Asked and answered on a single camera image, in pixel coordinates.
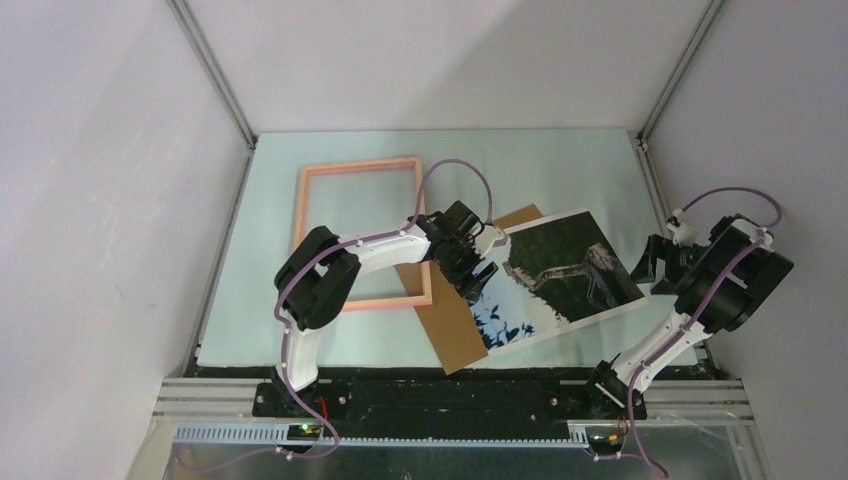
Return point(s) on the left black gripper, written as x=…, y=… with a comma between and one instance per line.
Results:
x=473, y=287

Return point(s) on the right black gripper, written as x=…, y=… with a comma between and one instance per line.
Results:
x=646, y=269

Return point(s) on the Great Wall photo print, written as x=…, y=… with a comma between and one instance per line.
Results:
x=555, y=275

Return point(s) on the clear acrylic sheet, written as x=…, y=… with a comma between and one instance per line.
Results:
x=367, y=203

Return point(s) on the pink wooden photo frame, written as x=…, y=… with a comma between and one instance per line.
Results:
x=301, y=218

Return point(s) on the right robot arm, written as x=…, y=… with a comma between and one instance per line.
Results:
x=717, y=287

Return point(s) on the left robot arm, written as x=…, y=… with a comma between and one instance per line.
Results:
x=315, y=282

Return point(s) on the brown cardboard backing board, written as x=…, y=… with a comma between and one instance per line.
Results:
x=448, y=321

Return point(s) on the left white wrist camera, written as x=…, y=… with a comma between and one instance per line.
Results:
x=489, y=238

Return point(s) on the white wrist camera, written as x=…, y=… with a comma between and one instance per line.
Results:
x=489, y=238
x=682, y=233

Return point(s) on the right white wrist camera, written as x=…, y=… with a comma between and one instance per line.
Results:
x=682, y=233

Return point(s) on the right aluminium corner post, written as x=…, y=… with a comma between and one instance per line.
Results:
x=687, y=57

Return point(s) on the aluminium corner post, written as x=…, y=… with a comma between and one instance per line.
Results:
x=209, y=63
x=687, y=57

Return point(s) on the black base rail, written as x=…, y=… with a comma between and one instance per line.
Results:
x=425, y=404

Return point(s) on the left aluminium corner post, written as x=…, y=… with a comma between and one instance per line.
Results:
x=209, y=63

